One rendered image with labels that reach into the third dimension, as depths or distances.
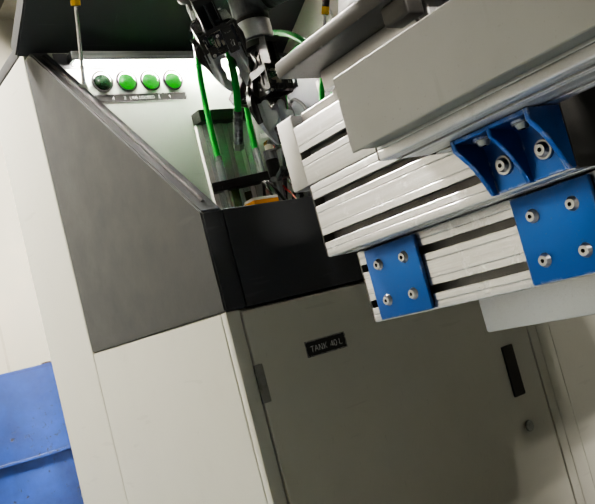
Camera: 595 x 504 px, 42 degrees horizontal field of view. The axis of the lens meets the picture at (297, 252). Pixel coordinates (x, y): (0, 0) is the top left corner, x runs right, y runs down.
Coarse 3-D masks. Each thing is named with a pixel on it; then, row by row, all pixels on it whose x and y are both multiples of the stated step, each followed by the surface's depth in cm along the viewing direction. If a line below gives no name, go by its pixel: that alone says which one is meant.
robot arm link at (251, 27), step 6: (252, 18) 157; (258, 18) 158; (264, 18) 158; (240, 24) 158; (246, 24) 157; (252, 24) 157; (258, 24) 157; (264, 24) 158; (270, 24) 160; (246, 30) 158; (252, 30) 157; (258, 30) 157; (264, 30) 158; (270, 30) 159; (246, 36) 158; (252, 36) 157; (258, 36) 158
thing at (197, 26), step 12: (180, 0) 131; (192, 0) 129; (204, 0) 129; (204, 12) 132; (216, 12) 133; (228, 12) 138; (192, 24) 137; (204, 24) 133; (216, 24) 132; (228, 24) 132; (204, 36) 132; (216, 36) 133; (228, 36) 134; (240, 36) 134; (216, 48) 135; (228, 48) 136
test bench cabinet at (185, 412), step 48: (192, 336) 129; (240, 336) 120; (528, 336) 158; (144, 384) 147; (192, 384) 131; (240, 384) 119; (144, 432) 150; (192, 432) 134; (240, 432) 121; (144, 480) 154; (192, 480) 137; (240, 480) 123; (576, 480) 156
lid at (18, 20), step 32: (32, 0) 161; (64, 0) 165; (96, 0) 169; (128, 0) 173; (160, 0) 177; (224, 0) 187; (288, 0) 198; (32, 32) 166; (64, 32) 171; (96, 32) 175; (128, 32) 179; (160, 32) 184
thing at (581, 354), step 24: (312, 0) 198; (336, 0) 197; (312, 24) 200; (288, 48) 209; (552, 336) 161; (576, 336) 166; (552, 360) 160; (576, 360) 164; (552, 384) 158; (576, 384) 162; (576, 408) 161; (576, 432) 159; (576, 456) 158
